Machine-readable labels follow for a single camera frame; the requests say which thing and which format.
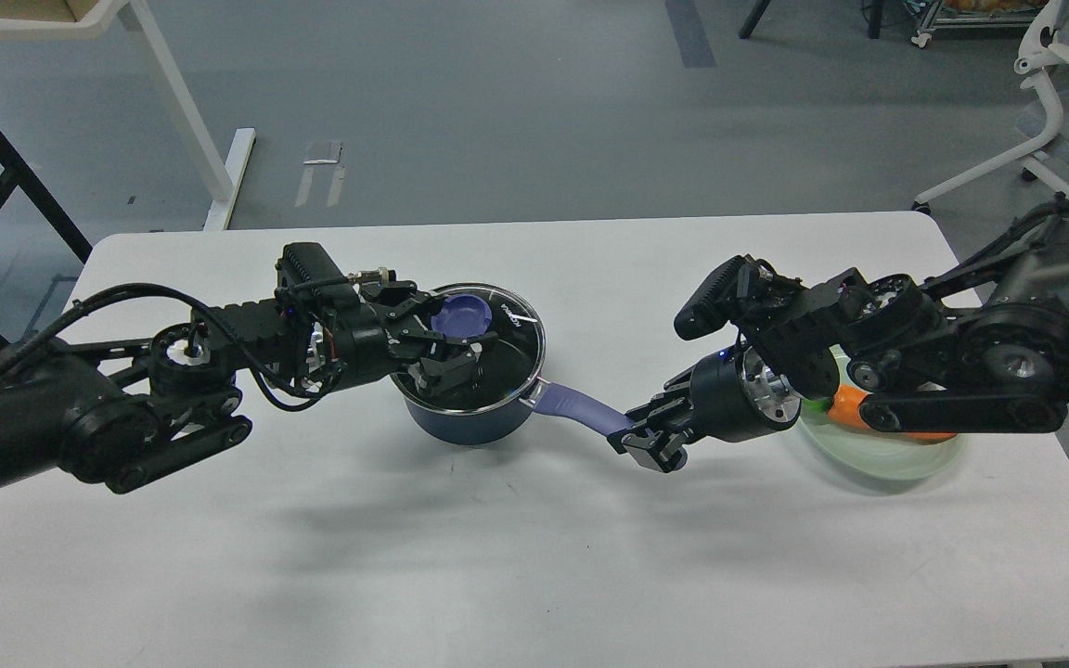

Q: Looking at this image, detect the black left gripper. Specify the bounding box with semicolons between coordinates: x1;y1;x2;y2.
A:
308;278;500;402

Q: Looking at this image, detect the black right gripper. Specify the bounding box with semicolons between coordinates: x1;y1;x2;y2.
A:
607;345;802;473

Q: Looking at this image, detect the glass lid with purple knob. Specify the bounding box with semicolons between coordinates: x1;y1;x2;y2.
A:
392;283;546;414

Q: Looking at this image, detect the blue saucepan with purple handle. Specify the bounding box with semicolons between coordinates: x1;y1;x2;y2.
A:
404;373;632;445

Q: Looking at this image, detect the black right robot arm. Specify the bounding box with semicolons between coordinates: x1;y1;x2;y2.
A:
608;195;1069;472

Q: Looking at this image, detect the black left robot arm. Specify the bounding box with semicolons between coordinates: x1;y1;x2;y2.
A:
0;278;499;495

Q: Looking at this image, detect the orange toy carrot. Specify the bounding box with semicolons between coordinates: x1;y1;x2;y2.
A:
803;383;958;442

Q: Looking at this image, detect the pale green plate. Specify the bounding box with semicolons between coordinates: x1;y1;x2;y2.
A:
797;347;966;482

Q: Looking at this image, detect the wheeled cart base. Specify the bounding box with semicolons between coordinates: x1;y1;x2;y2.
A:
902;1;1048;49

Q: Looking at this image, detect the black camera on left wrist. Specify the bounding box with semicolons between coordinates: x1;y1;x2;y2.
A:
275;242;362;313

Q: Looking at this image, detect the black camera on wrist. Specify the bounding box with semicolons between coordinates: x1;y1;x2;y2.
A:
275;242;362;313
672;255;773;340

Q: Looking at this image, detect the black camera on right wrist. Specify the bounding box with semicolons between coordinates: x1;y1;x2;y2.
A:
672;255;773;340

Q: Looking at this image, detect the white table leg frame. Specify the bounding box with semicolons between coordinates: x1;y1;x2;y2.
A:
0;1;255;232

